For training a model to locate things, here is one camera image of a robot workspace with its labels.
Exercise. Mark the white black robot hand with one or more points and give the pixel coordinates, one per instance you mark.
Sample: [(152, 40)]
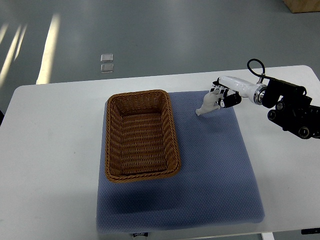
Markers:
[(230, 91)]

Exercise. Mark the white bear figurine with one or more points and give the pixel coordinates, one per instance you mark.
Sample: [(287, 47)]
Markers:
[(209, 104)]

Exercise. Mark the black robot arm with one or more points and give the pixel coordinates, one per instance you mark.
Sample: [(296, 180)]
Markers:
[(291, 109)]

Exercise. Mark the brown wicker basket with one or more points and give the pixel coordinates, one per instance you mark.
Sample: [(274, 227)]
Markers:
[(140, 141)]

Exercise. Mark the blue quilted mat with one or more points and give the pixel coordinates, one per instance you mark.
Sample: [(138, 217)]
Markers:
[(216, 184)]

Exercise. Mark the wooden box corner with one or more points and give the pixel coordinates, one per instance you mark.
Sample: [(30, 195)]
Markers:
[(302, 6)]

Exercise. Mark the lower silver floor plate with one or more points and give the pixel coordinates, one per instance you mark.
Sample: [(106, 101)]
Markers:
[(107, 68)]

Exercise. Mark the silver floor plate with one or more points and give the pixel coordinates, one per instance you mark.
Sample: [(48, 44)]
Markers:
[(107, 57), (107, 68)]

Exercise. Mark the upper silver floor plate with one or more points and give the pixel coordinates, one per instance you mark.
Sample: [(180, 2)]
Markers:
[(107, 57)]

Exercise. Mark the black table control panel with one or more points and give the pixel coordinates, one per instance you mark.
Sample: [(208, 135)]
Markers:
[(310, 231)]

